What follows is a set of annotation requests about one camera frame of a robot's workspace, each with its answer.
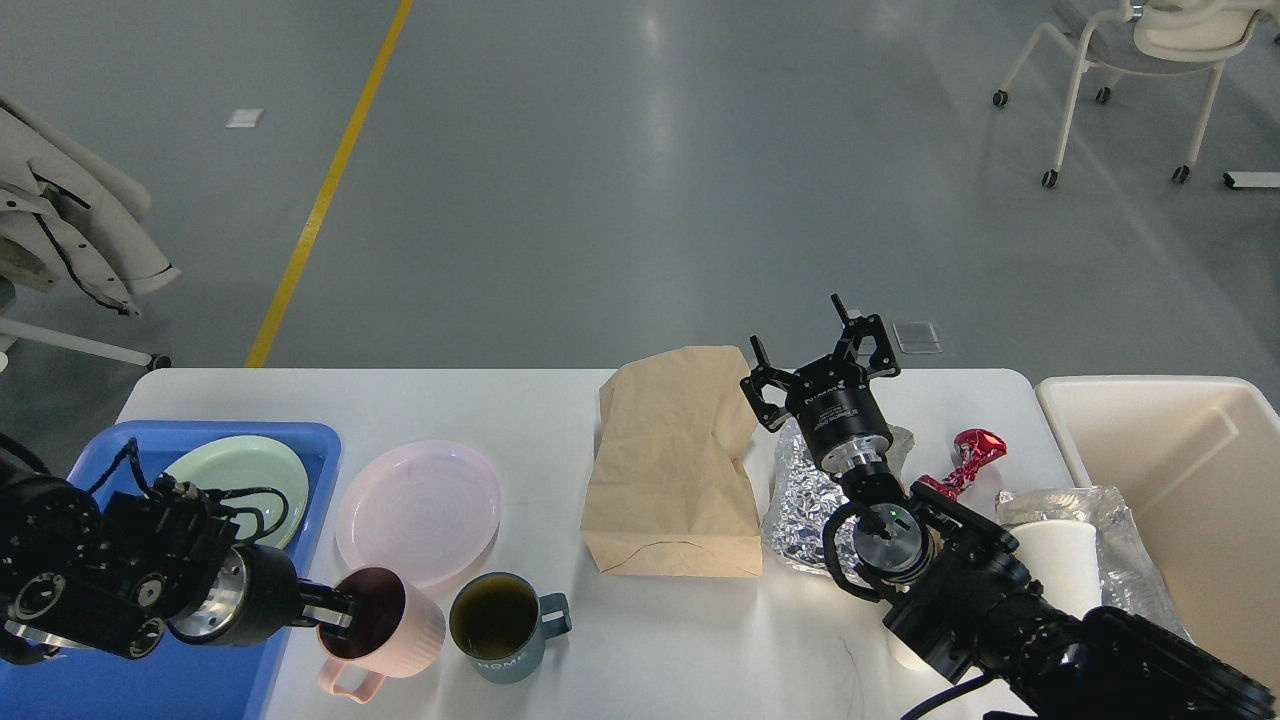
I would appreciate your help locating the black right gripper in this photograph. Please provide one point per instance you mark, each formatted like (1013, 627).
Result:
(838, 410)

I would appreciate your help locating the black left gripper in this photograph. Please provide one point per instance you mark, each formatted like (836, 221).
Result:
(255, 593)

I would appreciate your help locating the pink plate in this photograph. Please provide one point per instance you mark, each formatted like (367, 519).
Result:
(427, 510)

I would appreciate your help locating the dark teal mug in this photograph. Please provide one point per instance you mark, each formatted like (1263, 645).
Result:
(502, 625)

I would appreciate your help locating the brown paper bag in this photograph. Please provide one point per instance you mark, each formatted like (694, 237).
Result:
(668, 495)

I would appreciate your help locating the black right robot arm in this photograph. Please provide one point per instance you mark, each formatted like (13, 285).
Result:
(959, 599)

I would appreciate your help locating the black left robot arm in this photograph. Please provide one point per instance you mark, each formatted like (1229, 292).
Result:
(116, 566)

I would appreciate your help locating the grey floor socket cover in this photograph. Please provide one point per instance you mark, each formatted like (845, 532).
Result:
(917, 337)

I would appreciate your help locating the crumpled silver foil bag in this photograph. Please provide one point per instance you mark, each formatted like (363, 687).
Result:
(802, 498)

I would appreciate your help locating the crushed red can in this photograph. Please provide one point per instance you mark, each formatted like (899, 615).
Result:
(976, 448)

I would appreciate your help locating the blue plastic tray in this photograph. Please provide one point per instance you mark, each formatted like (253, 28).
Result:
(177, 680)

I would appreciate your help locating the white paper cup tipped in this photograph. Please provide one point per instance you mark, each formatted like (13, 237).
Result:
(904, 656)

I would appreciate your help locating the white paper cup upright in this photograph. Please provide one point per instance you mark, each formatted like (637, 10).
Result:
(1062, 555)

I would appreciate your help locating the clear plastic bag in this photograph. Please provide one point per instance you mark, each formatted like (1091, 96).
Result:
(1127, 576)

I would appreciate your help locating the beige plastic bin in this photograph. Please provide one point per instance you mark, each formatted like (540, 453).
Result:
(1197, 460)

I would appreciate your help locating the white bar on floor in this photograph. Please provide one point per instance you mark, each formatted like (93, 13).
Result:
(1251, 179)

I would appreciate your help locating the white chair on wheels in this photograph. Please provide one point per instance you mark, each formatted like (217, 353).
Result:
(1142, 39)

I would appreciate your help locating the white floor plate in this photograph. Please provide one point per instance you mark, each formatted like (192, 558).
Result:
(244, 118)

